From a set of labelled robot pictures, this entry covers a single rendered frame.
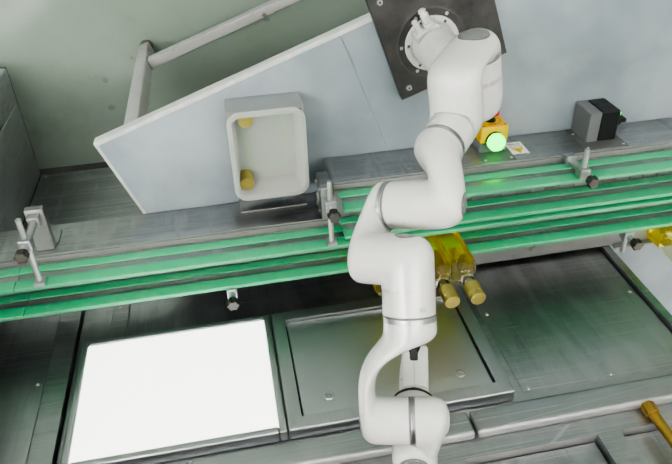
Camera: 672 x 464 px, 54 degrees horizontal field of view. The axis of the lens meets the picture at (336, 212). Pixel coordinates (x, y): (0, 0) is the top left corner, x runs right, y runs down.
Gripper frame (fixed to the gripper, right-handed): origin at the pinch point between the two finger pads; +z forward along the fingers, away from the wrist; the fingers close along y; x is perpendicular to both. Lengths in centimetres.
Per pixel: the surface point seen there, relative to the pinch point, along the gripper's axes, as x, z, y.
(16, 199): 114, 60, -8
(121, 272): 63, 14, 4
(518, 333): -26.0, 19.9, -15.6
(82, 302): 73, 12, -4
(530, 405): -24.3, -4.0, -12.4
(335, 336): 16.4, 13.3, -12.5
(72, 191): 106, 76, -16
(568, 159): -38, 47, 16
